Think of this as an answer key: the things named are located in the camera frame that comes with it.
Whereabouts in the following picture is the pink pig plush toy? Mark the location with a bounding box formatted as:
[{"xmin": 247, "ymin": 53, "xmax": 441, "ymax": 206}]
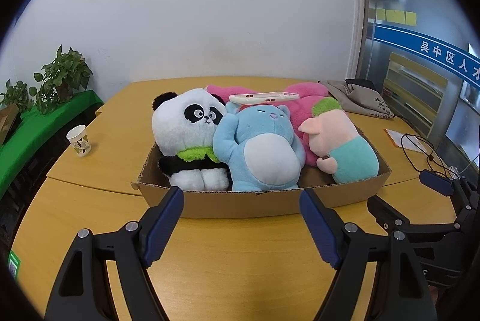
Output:
[{"xmin": 298, "ymin": 97, "xmax": 379, "ymax": 184}]

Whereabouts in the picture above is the light blue plush toy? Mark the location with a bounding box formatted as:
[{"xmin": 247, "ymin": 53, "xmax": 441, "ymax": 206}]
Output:
[{"xmin": 212, "ymin": 102, "xmax": 306, "ymax": 192}]

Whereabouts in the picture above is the clear white phone case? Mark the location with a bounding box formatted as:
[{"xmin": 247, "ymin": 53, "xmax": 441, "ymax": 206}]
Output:
[{"xmin": 229, "ymin": 92, "xmax": 300, "ymax": 106}]

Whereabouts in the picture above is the panda plush toy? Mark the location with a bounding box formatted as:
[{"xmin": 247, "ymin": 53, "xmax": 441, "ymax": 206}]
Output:
[{"xmin": 151, "ymin": 88, "xmax": 230, "ymax": 191}]

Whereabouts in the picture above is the white paper sheet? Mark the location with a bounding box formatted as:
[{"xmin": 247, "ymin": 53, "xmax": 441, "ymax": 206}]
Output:
[{"xmin": 385, "ymin": 129, "xmax": 433, "ymax": 155}]

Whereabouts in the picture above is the beige canvas tote bag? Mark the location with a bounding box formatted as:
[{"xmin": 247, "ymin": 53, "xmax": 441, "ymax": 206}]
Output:
[{"xmin": 320, "ymin": 80, "xmax": 395, "ymax": 119}]

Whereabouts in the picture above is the brown cardboard box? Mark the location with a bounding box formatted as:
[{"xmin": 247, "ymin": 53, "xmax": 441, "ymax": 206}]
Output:
[{"xmin": 130, "ymin": 127, "xmax": 392, "ymax": 220}]

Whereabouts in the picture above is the blue banner glass partition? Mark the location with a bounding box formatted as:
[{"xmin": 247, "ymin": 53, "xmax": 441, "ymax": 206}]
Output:
[{"xmin": 359, "ymin": 0, "xmax": 479, "ymax": 176}]

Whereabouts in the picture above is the leaf pattern paper cup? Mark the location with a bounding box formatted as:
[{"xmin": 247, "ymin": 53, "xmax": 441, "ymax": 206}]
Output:
[{"xmin": 67, "ymin": 124, "xmax": 91, "ymax": 157}]

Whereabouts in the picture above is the green cloth covered table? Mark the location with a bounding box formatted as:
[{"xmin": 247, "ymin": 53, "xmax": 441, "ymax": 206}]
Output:
[{"xmin": 0, "ymin": 90, "xmax": 103, "ymax": 197}]

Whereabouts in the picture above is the small cardboard box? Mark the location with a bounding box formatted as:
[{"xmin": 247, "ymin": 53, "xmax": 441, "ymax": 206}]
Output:
[{"xmin": 0, "ymin": 103, "xmax": 20, "ymax": 146}]

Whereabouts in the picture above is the green potted plant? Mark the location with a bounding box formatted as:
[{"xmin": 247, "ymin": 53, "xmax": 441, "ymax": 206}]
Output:
[
  {"xmin": 1, "ymin": 80, "xmax": 33, "ymax": 114},
  {"xmin": 28, "ymin": 45, "xmax": 93, "ymax": 114}
]

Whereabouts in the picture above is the black cable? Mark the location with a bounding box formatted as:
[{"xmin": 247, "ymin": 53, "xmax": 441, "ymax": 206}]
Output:
[{"xmin": 400, "ymin": 132, "xmax": 457, "ymax": 179}]

